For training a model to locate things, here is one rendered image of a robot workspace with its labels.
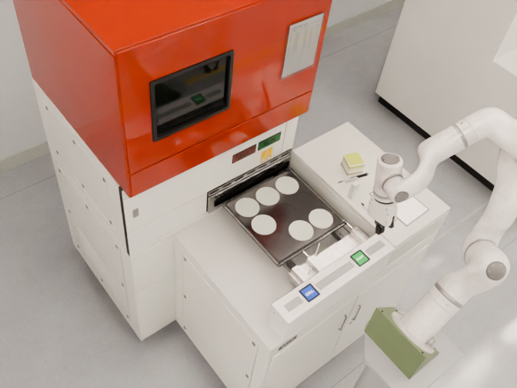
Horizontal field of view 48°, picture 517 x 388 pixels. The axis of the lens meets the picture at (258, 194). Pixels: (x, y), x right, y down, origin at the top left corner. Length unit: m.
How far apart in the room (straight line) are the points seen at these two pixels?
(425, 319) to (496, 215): 0.42
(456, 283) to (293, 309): 0.56
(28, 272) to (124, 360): 0.75
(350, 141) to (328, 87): 1.85
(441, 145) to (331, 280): 0.63
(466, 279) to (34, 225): 2.40
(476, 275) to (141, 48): 1.27
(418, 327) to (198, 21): 1.25
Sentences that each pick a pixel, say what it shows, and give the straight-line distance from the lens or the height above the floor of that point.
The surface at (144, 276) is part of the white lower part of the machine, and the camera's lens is 2.49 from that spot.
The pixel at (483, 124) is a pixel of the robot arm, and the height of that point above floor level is 1.56.
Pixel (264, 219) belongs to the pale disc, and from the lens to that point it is 2.34.
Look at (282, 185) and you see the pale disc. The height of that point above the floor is 0.90.
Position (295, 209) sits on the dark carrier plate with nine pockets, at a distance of 2.39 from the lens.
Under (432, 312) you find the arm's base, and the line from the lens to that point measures 2.10.
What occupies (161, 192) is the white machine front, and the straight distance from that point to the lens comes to 2.13.
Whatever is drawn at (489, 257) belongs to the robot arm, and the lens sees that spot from 2.02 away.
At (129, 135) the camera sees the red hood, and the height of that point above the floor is 1.51.
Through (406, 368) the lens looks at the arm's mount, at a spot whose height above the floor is 0.86.
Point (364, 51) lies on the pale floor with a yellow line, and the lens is 4.90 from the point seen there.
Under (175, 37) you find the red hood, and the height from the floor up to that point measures 1.80.
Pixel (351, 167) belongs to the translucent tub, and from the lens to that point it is 2.44.
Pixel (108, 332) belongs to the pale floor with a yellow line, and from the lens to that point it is 3.09.
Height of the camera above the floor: 2.74
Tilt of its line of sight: 50 degrees down
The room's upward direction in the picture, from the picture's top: 9 degrees clockwise
